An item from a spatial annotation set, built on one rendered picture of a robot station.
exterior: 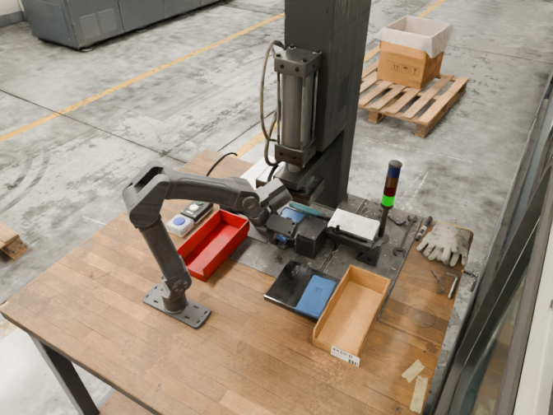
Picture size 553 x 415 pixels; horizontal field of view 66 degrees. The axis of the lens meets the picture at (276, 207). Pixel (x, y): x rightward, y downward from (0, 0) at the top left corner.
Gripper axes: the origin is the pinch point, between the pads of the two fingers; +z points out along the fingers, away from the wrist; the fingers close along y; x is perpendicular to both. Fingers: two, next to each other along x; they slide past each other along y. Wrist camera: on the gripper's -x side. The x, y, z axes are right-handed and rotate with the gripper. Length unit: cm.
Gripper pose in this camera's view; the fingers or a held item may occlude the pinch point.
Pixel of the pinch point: (272, 234)
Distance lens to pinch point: 126.9
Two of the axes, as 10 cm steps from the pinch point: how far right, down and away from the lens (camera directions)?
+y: 4.2, -8.6, 2.7
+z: 2.4, 4.0, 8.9
